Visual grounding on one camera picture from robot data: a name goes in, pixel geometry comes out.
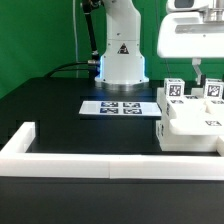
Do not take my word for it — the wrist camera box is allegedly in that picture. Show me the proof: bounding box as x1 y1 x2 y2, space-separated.
166 0 209 13

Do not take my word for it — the white marker sheet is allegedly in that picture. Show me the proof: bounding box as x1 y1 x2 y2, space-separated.
79 101 161 117

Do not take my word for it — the white U-shaped fence frame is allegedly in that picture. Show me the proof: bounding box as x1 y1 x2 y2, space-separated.
0 122 224 181

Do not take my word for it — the grey thin cable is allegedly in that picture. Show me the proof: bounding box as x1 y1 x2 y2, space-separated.
72 0 81 79

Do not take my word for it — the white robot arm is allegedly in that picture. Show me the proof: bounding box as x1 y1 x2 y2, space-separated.
82 0 224 88

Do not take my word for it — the white chair seat part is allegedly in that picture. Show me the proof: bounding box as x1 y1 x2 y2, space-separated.
156 119 224 152

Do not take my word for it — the white chair back frame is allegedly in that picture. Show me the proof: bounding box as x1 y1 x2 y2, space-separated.
157 88 224 136

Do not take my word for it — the black cable bundle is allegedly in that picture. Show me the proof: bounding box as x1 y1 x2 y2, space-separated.
43 61 101 80

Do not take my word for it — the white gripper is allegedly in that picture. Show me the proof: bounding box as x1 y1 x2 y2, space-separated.
157 13 224 86

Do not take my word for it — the white tagged cube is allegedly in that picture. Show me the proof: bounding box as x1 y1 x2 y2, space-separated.
164 78 185 98
204 79 224 99

